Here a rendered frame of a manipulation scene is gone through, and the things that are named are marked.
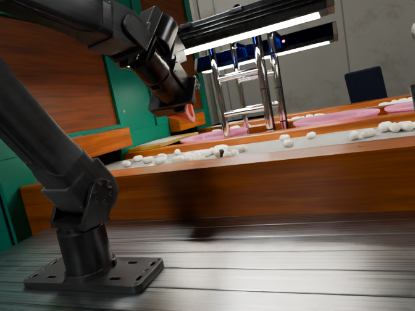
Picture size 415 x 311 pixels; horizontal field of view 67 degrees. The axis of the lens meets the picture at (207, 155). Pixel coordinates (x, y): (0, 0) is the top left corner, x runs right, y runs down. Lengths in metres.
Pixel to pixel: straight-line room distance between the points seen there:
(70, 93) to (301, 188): 0.81
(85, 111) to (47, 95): 0.15
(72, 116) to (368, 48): 2.81
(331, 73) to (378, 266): 3.01
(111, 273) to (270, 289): 0.21
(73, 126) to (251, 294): 0.85
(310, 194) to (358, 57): 2.88
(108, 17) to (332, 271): 0.45
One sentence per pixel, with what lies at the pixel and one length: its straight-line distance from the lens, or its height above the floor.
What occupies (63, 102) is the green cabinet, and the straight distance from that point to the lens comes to 1.09.
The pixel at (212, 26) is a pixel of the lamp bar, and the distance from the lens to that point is 0.90.
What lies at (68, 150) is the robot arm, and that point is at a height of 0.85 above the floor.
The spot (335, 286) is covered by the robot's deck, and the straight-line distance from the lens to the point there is 0.37.
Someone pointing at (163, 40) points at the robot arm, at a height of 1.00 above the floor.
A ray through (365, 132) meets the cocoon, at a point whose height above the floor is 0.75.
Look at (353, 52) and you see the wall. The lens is 3.37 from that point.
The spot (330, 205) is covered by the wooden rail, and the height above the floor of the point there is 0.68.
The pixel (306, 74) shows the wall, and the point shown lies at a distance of 3.35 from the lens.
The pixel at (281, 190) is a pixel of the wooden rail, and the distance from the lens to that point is 0.55.
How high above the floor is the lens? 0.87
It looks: 8 degrees down
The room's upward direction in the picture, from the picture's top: 11 degrees counter-clockwise
